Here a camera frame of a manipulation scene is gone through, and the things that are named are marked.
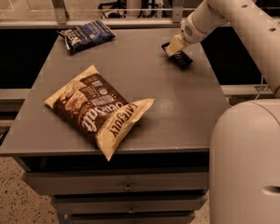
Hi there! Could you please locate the grey drawer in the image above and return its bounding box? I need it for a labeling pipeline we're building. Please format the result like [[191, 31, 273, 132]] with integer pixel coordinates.
[[52, 194, 206, 215], [22, 168, 208, 195], [69, 212, 195, 224]]

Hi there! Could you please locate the bottom grey drawer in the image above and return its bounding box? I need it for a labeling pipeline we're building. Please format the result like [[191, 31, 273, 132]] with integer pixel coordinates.
[[69, 212, 195, 224]]

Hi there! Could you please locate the metal railing frame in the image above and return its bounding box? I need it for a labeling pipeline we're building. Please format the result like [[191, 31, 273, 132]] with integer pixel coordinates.
[[0, 0, 280, 30]]

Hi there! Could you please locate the middle grey drawer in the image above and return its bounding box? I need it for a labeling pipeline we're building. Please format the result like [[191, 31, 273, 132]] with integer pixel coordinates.
[[52, 194, 206, 215]]

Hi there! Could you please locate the black rxbar chocolate bar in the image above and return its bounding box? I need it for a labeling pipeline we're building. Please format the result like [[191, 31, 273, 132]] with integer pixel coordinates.
[[169, 50, 193, 70]]

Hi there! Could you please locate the blue chip bag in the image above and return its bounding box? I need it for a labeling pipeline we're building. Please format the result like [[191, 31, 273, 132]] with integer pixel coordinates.
[[59, 21, 116, 52]]

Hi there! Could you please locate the top grey drawer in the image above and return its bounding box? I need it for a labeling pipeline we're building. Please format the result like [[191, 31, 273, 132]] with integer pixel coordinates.
[[22, 168, 208, 195]]

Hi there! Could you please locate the black office chair base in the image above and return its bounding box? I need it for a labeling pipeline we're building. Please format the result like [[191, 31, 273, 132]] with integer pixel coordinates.
[[98, 0, 127, 19]]

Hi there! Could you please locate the brown Late July chip bag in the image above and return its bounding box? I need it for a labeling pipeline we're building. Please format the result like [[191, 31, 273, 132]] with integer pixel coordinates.
[[45, 65, 154, 161]]

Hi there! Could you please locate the grey drawer cabinet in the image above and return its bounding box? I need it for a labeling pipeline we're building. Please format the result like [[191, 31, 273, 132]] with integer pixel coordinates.
[[0, 29, 228, 224]]

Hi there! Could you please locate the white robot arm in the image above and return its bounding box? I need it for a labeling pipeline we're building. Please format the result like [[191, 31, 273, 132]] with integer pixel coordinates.
[[166, 0, 280, 224]]

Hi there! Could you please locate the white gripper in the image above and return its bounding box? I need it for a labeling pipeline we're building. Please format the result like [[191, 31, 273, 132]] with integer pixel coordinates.
[[165, 15, 207, 57]]

